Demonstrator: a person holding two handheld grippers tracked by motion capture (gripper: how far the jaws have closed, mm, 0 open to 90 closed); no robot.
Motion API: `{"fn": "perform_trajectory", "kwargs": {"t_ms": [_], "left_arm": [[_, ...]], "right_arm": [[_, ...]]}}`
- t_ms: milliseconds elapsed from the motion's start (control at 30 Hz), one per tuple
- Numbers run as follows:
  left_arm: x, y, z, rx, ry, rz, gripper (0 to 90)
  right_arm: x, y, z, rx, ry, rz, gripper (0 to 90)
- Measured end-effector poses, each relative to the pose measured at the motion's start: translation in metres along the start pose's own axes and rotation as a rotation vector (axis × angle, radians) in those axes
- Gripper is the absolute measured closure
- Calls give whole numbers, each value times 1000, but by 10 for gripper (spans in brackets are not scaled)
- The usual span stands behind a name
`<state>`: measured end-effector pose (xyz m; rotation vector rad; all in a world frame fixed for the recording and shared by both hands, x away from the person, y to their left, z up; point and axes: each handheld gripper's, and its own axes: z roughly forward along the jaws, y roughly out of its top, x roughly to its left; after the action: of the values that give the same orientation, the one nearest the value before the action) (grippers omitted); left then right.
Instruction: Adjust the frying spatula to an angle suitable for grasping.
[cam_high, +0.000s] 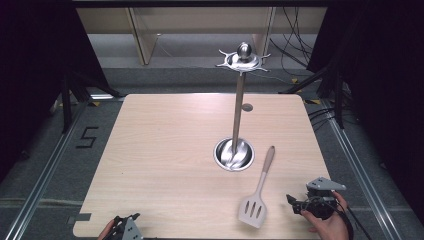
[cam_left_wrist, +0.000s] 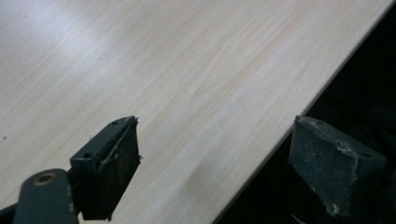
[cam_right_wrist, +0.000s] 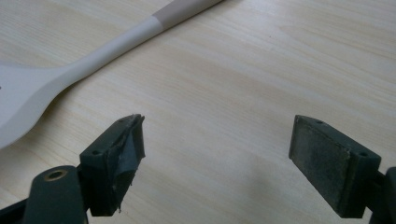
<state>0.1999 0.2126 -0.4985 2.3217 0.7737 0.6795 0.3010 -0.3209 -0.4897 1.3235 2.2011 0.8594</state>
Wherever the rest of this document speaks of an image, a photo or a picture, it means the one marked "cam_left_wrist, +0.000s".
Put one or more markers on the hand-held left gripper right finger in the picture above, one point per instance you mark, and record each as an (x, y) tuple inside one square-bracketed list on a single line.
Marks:
[(323, 165)]

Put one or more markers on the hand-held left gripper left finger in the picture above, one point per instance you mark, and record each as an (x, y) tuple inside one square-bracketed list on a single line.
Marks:
[(106, 168)]

